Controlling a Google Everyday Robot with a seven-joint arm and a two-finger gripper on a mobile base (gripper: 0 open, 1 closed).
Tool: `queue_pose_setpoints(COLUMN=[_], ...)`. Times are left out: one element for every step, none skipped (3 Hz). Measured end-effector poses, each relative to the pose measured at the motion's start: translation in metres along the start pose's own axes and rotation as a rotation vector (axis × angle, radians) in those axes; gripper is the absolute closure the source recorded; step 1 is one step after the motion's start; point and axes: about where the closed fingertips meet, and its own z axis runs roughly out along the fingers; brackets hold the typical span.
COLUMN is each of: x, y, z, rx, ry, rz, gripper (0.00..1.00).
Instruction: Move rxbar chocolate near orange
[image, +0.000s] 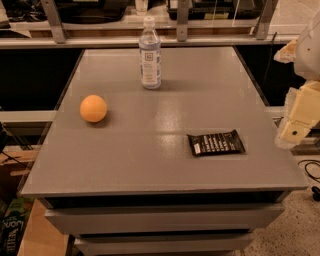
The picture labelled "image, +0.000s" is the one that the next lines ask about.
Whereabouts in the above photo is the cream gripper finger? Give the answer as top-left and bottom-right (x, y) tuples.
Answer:
(274, 39), (297, 64)
(275, 116), (314, 149)

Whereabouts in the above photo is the black rxbar chocolate wrapper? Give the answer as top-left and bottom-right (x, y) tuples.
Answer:
(188, 130), (246, 157)

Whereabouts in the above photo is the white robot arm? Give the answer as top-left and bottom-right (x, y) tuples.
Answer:
(274, 12), (320, 149)

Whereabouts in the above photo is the black tray on shelf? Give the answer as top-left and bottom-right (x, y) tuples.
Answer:
(165, 0), (268, 21)

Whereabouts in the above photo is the clear plastic water bottle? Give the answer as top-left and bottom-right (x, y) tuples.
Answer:
(139, 16), (161, 89)

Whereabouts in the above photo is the lower grey drawer front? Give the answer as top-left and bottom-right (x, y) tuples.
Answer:
(75, 233), (253, 255)

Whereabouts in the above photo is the grey drawer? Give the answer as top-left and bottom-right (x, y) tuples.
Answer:
(45, 203), (284, 235)
(75, 233), (253, 255)

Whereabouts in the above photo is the grey drawer cabinet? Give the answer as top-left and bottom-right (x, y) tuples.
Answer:
(22, 47), (307, 240)

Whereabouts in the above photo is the orange fruit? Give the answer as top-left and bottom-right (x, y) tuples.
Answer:
(80, 95), (108, 123)

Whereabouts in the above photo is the black bin on shelf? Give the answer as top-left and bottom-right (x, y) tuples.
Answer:
(54, 0), (131, 24)

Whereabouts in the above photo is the upper grey drawer front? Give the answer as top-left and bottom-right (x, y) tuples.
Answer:
(45, 203), (284, 235)

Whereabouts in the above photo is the green printed cardboard box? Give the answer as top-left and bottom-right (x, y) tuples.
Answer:
(0, 197), (33, 256)

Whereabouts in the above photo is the black cable on floor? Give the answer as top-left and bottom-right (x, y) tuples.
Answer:
(297, 159), (320, 202)

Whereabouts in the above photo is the metal shelf rail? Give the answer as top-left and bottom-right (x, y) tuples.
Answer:
(0, 33), (297, 49)

